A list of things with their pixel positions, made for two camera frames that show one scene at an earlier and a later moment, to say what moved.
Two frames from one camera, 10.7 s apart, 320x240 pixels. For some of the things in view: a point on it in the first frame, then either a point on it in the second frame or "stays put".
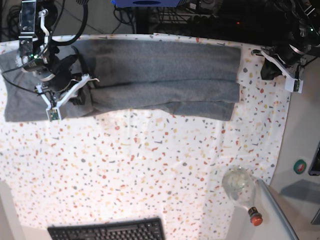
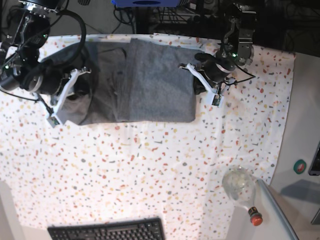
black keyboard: [148, 229] stays put
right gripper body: [289, 54] to [216, 68]
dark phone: [314, 169] stays put
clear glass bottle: [239, 183] stays put
